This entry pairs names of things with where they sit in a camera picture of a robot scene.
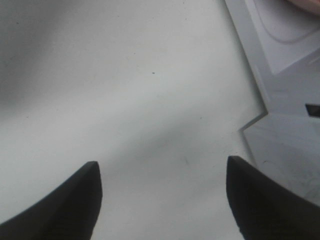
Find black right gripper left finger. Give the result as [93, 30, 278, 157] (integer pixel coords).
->
[0, 161, 102, 240]

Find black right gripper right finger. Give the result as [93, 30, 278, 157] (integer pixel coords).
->
[226, 156, 320, 240]

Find white microwave oven body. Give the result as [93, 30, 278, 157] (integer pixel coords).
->
[226, 0, 320, 204]

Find glass microwave turntable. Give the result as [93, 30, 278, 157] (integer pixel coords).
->
[254, 0, 320, 43]

